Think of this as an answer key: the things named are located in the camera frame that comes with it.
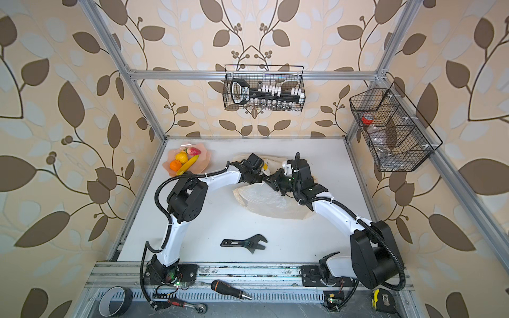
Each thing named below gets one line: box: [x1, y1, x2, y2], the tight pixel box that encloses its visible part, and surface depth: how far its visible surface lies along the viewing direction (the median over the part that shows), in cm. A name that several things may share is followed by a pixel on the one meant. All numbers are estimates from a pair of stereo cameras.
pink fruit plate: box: [162, 142, 212, 177], surface depth 110 cm
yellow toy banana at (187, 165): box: [176, 154, 200, 177], surface depth 109 cm
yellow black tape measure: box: [371, 288, 397, 313], surface depth 68 cm
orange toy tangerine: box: [169, 159, 183, 172], surface depth 104 cm
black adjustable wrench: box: [220, 233, 268, 255], surface depth 84 cm
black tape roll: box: [98, 285, 133, 318], surface depth 69 cm
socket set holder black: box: [230, 78, 305, 105], surface depth 84 cm
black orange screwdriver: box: [210, 279, 253, 301], surface depth 71 cm
